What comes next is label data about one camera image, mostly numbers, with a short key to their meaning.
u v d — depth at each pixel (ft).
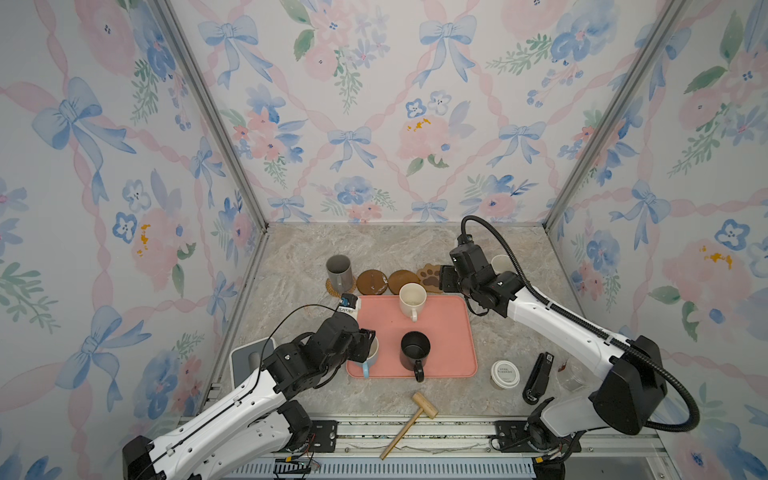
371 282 3.39
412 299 3.09
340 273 3.04
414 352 2.83
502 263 3.21
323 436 2.45
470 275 2.01
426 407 2.52
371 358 2.51
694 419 1.27
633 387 1.36
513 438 2.40
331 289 3.30
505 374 2.56
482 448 2.40
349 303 2.13
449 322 3.01
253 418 1.53
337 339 1.75
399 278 3.39
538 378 2.63
